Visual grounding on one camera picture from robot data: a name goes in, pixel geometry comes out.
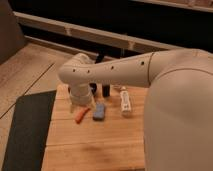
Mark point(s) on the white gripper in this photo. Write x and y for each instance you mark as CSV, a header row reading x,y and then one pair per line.
x,y
80,96

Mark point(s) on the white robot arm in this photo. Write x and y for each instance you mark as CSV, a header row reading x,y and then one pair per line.
x,y
178,111

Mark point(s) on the dark blue bowl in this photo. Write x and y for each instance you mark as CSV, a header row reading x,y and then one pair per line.
x,y
93,88

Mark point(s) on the black standing object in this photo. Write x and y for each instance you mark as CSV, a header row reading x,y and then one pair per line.
x,y
105,90

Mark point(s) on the white tube with label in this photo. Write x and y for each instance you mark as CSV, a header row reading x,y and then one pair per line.
x,y
125,102

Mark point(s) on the dark floor mat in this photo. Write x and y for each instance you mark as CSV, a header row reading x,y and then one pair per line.
x,y
28,133

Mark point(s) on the wooden shelf rail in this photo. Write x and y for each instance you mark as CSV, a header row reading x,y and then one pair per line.
x,y
94,35

